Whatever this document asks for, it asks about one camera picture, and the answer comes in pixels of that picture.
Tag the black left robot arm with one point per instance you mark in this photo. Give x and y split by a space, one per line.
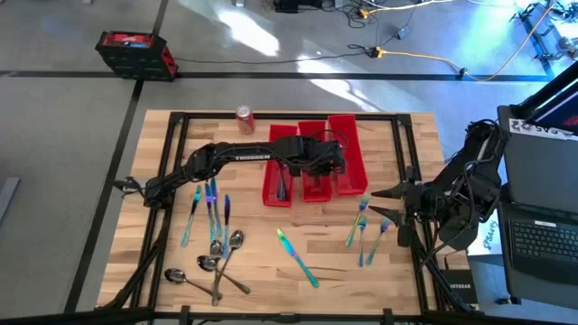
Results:
244 155

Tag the white sheet with black logo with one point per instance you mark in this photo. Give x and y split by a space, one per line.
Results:
490 239

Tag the black monitor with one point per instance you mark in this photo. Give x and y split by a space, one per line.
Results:
560 108

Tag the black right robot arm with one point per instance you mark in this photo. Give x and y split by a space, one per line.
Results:
478 180

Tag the red plastic bin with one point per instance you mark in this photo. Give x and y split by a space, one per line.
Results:
316 194
354 153
271 189

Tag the black aluminium table frame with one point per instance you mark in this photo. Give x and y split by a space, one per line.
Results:
212 116

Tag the red soda can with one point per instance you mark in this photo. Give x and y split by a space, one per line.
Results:
245 119

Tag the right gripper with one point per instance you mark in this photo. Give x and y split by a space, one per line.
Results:
420 212

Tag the grey laptop lid with sticker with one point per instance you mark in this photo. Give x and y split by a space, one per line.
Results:
537 171

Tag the grey power adapter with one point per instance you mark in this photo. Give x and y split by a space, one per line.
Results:
403 32

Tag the black Netgear switch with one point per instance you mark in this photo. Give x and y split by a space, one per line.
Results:
460 286

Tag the black box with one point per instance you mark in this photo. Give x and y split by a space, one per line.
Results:
293 5

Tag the black table-level camera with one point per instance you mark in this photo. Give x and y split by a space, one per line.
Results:
289 318

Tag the red black toolbox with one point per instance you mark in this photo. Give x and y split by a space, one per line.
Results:
135 54

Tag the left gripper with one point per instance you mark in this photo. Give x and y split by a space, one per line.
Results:
329 158

